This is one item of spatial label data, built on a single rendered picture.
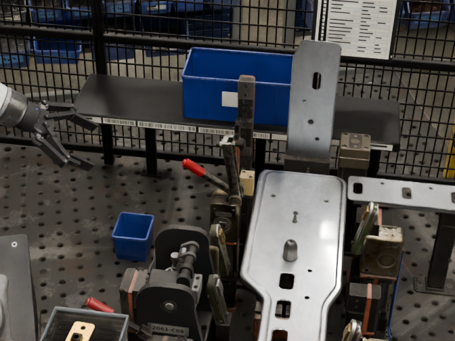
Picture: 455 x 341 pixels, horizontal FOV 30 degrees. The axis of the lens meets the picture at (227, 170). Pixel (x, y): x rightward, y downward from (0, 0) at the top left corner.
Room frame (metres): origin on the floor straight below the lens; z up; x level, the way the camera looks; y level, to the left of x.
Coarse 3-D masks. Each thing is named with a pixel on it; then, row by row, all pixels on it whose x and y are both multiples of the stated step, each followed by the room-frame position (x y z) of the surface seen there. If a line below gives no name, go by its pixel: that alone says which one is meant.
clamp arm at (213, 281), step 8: (208, 280) 1.23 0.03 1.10; (216, 280) 1.24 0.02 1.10; (208, 288) 1.22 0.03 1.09; (216, 288) 1.22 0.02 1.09; (208, 296) 1.22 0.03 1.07; (216, 296) 1.22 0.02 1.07; (216, 304) 1.22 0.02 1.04; (224, 304) 1.24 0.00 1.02; (216, 312) 1.22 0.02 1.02; (224, 312) 1.23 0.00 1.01; (216, 320) 1.22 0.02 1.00; (224, 320) 1.22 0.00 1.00
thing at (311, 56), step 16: (304, 48) 1.81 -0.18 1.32; (320, 48) 1.80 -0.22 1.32; (336, 48) 1.80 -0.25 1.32; (304, 64) 1.81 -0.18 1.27; (320, 64) 1.80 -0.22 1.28; (336, 64) 1.80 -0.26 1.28; (304, 80) 1.81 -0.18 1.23; (336, 80) 1.80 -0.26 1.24; (304, 96) 1.81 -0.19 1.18; (320, 96) 1.80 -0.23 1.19; (336, 96) 1.79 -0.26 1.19; (288, 112) 1.81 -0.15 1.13; (304, 112) 1.81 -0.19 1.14; (320, 112) 1.80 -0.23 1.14; (288, 128) 1.81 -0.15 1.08; (304, 128) 1.81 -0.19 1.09; (320, 128) 1.80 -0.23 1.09; (288, 144) 1.81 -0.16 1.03; (304, 144) 1.81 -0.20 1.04; (320, 144) 1.80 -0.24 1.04
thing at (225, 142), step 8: (224, 136) 1.58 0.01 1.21; (232, 136) 1.58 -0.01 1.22; (216, 144) 1.57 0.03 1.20; (224, 144) 1.55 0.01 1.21; (232, 144) 1.56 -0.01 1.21; (240, 144) 1.55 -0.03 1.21; (224, 152) 1.55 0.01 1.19; (232, 152) 1.55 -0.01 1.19; (224, 160) 1.55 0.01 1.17; (232, 160) 1.55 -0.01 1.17; (232, 168) 1.55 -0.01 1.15; (232, 176) 1.55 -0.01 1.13; (232, 184) 1.55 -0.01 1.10; (240, 184) 1.57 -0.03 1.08; (232, 192) 1.55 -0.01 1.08; (240, 192) 1.57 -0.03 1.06
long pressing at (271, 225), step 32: (256, 192) 1.65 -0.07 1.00; (288, 192) 1.65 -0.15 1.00; (320, 192) 1.66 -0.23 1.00; (256, 224) 1.53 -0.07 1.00; (288, 224) 1.53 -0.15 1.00; (320, 224) 1.53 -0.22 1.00; (256, 256) 1.42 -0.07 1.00; (320, 256) 1.42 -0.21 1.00; (256, 288) 1.31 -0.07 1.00; (320, 288) 1.32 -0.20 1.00; (288, 320) 1.22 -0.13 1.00; (320, 320) 1.23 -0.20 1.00
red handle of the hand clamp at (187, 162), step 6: (186, 162) 1.57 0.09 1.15; (192, 162) 1.58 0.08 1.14; (192, 168) 1.57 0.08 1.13; (198, 168) 1.57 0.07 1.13; (198, 174) 1.56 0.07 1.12; (204, 174) 1.57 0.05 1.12; (210, 174) 1.57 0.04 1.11; (210, 180) 1.56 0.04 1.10; (216, 180) 1.56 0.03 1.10; (216, 186) 1.56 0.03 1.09; (222, 186) 1.56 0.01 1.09; (228, 186) 1.57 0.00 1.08; (228, 192) 1.56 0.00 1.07
